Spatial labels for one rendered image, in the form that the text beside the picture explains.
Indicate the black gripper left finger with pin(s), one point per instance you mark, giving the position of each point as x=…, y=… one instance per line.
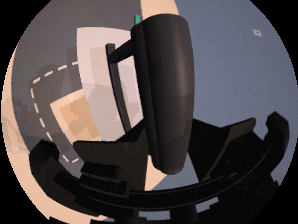
x=129, y=152

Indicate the cream square tile with dark square center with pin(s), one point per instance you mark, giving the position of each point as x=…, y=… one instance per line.
x=73, y=115

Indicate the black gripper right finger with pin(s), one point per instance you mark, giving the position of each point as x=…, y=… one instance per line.
x=208, y=142

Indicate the teal small trowel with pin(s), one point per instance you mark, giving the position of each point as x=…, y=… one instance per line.
x=136, y=20

